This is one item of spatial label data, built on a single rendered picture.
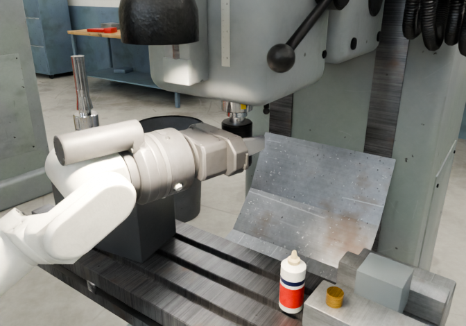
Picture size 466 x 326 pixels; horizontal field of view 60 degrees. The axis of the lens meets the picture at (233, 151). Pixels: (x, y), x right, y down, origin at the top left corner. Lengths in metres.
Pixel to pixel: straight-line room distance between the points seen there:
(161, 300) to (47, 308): 1.60
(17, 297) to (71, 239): 1.98
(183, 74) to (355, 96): 0.52
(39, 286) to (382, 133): 1.99
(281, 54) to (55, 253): 0.31
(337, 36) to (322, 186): 0.43
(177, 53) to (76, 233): 0.23
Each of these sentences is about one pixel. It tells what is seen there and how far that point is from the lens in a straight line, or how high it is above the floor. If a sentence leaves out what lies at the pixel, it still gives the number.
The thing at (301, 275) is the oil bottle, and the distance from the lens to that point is 0.68.
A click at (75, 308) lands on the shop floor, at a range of 2.27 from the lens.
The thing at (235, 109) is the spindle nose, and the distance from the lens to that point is 0.58.
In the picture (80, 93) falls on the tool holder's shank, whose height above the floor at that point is 1.26.
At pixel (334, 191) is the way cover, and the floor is 1.02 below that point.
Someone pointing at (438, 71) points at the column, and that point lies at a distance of 0.87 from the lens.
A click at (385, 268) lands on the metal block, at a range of 0.60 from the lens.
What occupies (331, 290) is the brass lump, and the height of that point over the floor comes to 1.08.
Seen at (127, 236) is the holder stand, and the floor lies 1.01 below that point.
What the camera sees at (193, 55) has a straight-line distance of 0.48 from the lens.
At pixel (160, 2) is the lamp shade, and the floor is 1.43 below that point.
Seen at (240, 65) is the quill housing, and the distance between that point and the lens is 0.48.
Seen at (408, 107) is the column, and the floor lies 1.22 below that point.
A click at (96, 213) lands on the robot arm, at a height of 1.22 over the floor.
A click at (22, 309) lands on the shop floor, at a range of 2.36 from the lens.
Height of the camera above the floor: 1.44
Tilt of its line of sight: 21 degrees down
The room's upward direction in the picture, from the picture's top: straight up
